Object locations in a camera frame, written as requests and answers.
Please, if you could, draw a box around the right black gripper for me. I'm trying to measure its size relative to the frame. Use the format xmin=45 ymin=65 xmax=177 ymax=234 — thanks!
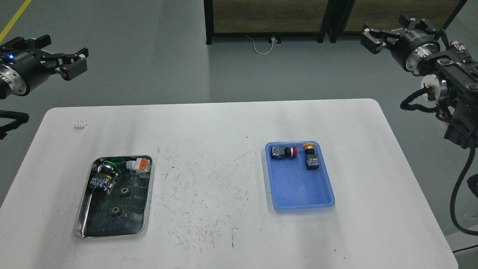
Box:
xmin=361 ymin=14 xmax=440 ymax=73

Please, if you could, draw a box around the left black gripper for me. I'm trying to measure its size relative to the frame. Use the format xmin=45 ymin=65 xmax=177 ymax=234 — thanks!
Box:
xmin=0 ymin=35 xmax=89 ymax=98

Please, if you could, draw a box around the black gear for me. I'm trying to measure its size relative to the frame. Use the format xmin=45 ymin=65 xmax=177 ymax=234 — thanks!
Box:
xmin=119 ymin=186 xmax=132 ymax=198
xmin=109 ymin=205 xmax=124 ymax=217

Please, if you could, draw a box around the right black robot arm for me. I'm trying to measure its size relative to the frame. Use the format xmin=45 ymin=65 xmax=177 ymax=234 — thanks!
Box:
xmin=361 ymin=15 xmax=478 ymax=149

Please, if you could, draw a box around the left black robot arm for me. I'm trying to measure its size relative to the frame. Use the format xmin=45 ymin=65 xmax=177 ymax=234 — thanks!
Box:
xmin=0 ymin=35 xmax=89 ymax=99

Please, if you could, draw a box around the silver metal tray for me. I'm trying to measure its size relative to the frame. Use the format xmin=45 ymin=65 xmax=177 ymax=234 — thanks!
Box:
xmin=74 ymin=155 xmax=154 ymax=238

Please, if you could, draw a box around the blue plastic tray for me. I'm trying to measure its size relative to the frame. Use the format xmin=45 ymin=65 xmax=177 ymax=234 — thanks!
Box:
xmin=265 ymin=140 xmax=336 ymax=210

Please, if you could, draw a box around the right wooden cabinet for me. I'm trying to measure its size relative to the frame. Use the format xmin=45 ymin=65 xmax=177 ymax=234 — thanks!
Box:
xmin=327 ymin=0 xmax=466 ymax=43

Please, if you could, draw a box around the wooden cabinet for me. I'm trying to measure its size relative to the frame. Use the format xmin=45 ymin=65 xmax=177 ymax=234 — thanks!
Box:
xmin=327 ymin=0 xmax=466 ymax=43
xmin=204 ymin=0 xmax=336 ymax=45

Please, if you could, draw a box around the small white plastic piece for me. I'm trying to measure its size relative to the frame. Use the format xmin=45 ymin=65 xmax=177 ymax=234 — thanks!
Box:
xmin=74 ymin=120 xmax=89 ymax=130

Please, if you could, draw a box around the left wooden cabinet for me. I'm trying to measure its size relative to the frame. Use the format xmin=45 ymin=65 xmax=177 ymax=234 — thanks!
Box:
xmin=204 ymin=0 xmax=336 ymax=45

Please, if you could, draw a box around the black cable left side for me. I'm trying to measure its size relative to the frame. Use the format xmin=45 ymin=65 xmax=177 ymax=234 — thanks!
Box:
xmin=0 ymin=111 xmax=30 ymax=140

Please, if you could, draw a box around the black cable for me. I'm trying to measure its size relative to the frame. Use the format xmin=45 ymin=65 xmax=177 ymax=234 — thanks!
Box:
xmin=0 ymin=111 xmax=30 ymax=140
xmin=450 ymin=146 xmax=478 ymax=236

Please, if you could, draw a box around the white cable on floor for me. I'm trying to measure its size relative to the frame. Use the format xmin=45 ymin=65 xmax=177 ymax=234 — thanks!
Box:
xmin=245 ymin=35 xmax=280 ymax=55

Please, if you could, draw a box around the green push button switch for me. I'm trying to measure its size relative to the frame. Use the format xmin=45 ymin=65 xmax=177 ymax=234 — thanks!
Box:
xmin=89 ymin=161 xmax=121 ymax=195

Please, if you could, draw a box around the orange white switch module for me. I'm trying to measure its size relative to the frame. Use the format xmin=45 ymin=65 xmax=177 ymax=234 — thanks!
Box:
xmin=125 ymin=157 xmax=152 ymax=178

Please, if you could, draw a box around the black cable right side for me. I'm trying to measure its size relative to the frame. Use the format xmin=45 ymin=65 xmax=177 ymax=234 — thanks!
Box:
xmin=450 ymin=146 xmax=478 ymax=236

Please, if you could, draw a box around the yellow push button switch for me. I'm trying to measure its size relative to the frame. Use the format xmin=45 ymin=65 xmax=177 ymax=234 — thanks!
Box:
xmin=303 ymin=143 xmax=320 ymax=170

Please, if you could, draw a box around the red push button switch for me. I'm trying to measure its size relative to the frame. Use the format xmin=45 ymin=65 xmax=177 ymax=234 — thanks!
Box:
xmin=270 ymin=145 xmax=298 ymax=160

